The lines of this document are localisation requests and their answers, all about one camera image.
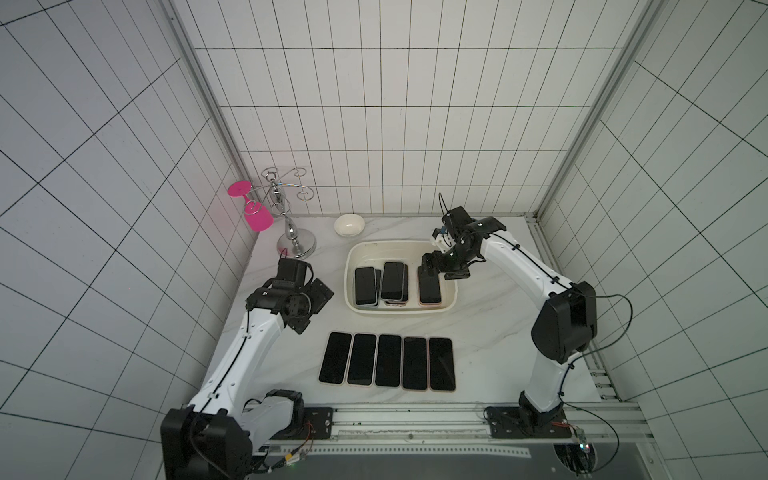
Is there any stack phone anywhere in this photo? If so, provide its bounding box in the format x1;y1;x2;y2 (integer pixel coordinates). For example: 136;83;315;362
354;266;379;308
380;261;408;303

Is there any black phone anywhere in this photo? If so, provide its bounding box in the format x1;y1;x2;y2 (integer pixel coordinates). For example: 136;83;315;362
347;333;377;386
374;335;402;387
428;337;456;392
318;332;353;385

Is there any phone with pink case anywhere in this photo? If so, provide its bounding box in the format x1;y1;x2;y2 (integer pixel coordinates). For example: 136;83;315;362
402;337;428;391

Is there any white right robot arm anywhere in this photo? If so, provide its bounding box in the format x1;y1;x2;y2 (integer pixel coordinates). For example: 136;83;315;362
421;206;597;429

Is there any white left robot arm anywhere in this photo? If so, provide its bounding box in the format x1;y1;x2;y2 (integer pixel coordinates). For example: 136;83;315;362
160;258;334;479

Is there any white plastic storage box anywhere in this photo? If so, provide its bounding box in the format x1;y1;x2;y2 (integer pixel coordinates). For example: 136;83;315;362
344;240;458;315

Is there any chrome wine glass rack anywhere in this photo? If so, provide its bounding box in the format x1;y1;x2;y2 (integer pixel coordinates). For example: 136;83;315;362
255;166;317;260

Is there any pink plastic wine glass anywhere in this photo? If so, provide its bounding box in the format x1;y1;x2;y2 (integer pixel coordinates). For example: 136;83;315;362
227;180;274;233

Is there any white ceramic bowl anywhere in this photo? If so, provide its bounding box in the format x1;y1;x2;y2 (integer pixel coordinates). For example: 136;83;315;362
333;213;366;238

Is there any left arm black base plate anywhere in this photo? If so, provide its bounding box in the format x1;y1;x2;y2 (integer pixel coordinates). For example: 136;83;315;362
299;407;335;440

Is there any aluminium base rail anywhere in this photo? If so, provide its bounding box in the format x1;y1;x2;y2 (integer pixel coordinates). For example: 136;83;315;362
170;403;655;460

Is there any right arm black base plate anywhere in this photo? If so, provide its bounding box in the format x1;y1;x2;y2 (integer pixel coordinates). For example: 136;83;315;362
483;406;572;440

